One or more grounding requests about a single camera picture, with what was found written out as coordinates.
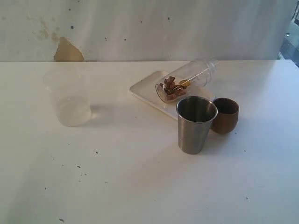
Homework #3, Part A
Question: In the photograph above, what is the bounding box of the stainless steel cup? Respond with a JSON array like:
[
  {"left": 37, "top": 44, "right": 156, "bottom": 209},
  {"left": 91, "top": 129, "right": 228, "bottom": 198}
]
[{"left": 176, "top": 96, "right": 218, "bottom": 154}]

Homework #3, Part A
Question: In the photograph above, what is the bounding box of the clear glass with tea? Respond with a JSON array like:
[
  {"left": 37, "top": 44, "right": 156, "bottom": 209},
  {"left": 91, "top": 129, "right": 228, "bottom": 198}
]
[{"left": 155, "top": 61, "right": 197, "bottom": 103}]

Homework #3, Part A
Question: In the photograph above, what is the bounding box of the clear glass strainer lid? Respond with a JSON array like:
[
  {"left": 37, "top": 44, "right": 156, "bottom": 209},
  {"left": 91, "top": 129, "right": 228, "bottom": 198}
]
[{"left": 193, "top": 59, "right": 220, "bottom": 87}]

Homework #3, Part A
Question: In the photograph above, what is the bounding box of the brown wooden cup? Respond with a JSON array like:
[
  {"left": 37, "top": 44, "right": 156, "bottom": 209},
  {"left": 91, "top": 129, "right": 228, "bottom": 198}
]
[{"left": 211, "top": 98, "right": 239, "bottom": 135}]

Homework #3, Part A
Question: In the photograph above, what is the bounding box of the white rectangular tray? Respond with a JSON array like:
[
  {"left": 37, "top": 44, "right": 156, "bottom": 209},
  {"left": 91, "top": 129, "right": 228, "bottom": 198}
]
[{"left": 129, "top": 70, "right": 216, "bottom": 120}]

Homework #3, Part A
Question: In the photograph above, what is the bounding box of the translucent white plastic container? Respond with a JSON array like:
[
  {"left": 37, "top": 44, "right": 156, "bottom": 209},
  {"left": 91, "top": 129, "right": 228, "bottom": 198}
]
[{"left": 43, "top": 68, "right": 92, "bottom": 127}]

